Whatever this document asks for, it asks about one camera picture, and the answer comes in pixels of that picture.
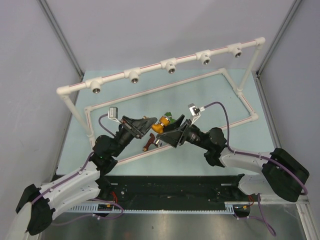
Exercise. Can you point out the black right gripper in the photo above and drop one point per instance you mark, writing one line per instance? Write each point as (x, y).
(177, 137)

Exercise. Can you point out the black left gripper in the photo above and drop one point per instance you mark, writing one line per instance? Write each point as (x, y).
(143, 125)

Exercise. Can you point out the yellow water faucet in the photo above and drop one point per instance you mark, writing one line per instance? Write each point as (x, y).
(163, 122)

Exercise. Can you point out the white PVC pipe frame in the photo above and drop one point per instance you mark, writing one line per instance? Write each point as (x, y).
(169, 65)

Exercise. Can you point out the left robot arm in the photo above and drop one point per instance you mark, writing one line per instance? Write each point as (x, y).
(45, 203)

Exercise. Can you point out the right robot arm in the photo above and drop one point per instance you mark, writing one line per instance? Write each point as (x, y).
(276, 172)

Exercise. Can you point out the green water faucet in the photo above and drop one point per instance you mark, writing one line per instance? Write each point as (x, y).
(168, 115)

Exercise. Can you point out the dark red water faucet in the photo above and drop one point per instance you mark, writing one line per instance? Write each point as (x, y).
(152, 141)

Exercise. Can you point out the light blue table mat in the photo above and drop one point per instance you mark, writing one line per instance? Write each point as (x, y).
(222, 106)

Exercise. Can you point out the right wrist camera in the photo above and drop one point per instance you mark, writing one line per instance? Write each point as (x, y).
(195, 113)

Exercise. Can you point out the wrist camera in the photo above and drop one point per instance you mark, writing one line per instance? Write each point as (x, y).
(113, 114)
(195, 113)

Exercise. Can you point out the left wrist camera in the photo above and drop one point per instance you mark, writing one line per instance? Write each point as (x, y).
(113, 114)

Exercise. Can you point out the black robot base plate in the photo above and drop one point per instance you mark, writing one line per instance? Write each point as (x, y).
(172, 193)

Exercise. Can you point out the aluminium frame post left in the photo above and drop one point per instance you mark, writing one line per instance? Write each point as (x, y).
(57, 30)

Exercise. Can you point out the aluminium frame post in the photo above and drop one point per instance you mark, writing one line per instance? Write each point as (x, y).
(57, 30)
(279, 35)

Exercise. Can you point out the aluminium frame post right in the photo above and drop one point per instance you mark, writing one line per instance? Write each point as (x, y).
(279, 35)

